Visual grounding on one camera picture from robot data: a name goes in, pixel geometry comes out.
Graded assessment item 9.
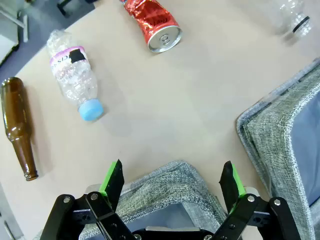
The grey fabric basket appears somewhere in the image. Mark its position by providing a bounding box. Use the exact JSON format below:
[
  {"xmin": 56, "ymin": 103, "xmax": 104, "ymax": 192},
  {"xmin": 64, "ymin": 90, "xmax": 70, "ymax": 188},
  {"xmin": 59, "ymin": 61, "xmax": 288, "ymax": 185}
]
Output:
[
  {"xmin": 79, "ymin": 160, "xmax": 229, "ymax": 240},
  {"xmin": 236, "ymin": 57, "xmax": 320, "ymax": 240}
]

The black chair base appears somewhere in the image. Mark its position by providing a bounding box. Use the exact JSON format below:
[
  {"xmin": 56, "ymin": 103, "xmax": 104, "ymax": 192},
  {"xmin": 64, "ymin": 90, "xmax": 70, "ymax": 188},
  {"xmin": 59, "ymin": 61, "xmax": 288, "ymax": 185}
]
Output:
[{"xmin": 56, "ymin": 0, "xmax": 96, "ymax": 18}]

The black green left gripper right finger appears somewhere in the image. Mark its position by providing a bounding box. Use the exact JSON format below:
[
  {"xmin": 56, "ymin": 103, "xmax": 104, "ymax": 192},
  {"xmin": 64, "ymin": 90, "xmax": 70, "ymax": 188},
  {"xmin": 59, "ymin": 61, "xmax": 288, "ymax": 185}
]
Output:
[{"xmin": 211, "ymin": 160, "xmax": 300, "ymax": 240}]

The brown glass bottle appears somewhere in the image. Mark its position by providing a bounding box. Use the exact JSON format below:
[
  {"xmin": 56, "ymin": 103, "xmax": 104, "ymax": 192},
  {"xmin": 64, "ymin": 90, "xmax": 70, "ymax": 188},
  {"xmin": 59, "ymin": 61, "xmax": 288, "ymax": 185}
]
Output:
[{"xmin": 0, "ymin": 76, "xmax": 40, "ymax": 182}]

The crushed red soda can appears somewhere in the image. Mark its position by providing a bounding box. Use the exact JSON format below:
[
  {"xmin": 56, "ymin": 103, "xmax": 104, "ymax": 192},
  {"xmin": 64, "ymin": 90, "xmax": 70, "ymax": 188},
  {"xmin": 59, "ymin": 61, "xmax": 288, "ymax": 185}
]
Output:
[{"xmin": 123, "ymin": 0, "xmax": 183, "ymax": 54}]

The white furniture frame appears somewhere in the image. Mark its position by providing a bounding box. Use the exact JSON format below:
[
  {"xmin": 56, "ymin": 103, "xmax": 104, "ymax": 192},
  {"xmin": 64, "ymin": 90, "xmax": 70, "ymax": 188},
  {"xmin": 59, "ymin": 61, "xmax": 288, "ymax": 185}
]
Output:
[{"xmin": 0, "ymin": 0, "xmax": 29, "ymax": 65}]

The clear plastic bottle black ring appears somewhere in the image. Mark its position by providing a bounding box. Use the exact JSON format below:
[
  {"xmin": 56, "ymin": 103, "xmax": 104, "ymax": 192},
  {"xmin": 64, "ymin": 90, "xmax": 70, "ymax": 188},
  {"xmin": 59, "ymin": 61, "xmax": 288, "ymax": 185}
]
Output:
[{"xmin": 271, "ymin": 0, "xmax": 314, "ymax": 38}]

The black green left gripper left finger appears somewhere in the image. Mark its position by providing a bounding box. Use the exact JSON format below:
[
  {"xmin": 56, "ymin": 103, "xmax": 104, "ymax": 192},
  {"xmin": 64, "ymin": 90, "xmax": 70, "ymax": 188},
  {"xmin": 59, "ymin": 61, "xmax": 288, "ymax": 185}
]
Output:
[{"xmin": 39, "ymin": 158, "xmax": 137, "ymax": 240}]

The crushed plastic bottle blue cap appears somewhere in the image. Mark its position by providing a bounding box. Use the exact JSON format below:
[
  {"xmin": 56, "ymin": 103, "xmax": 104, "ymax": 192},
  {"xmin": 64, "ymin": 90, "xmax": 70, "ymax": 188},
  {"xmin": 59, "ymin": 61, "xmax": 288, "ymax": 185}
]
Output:
[{"xmin": 46, "ymin": 29, "xmax": 104, "ymax": 122}]

